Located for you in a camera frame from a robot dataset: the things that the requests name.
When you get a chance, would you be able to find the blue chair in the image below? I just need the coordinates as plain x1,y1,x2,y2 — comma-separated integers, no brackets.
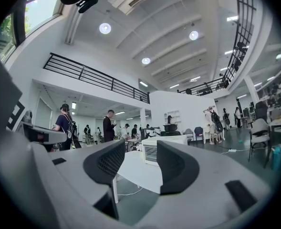
193,126,205,147

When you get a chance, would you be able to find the teal container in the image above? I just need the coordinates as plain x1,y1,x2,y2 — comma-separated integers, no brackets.
271,144,281,172

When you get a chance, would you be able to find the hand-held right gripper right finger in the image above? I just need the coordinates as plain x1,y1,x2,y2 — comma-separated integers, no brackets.
156,140,200,196

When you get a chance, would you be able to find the grey chair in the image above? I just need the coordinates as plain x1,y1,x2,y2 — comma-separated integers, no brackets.
248,118,272,168

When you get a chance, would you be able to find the white table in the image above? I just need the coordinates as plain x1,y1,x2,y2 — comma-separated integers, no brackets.
112,150,164,204

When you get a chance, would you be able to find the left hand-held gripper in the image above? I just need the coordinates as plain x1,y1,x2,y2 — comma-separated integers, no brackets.
0,46,67,145

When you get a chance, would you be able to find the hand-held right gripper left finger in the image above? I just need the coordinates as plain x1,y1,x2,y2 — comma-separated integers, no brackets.
83,139,126,186

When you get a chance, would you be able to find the black balcony railing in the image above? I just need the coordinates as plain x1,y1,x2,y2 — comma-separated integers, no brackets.
42,0,257,104

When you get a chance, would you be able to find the white toaster oven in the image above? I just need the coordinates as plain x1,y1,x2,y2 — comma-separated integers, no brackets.
141,135,188,167

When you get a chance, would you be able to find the black office chair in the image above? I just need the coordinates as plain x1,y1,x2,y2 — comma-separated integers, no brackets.
159,124,182,137

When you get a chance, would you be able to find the white cable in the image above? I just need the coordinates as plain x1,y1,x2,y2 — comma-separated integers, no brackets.
117,186,143,197

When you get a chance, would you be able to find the large window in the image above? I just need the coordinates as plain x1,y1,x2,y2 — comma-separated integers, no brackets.
0,0,64,64

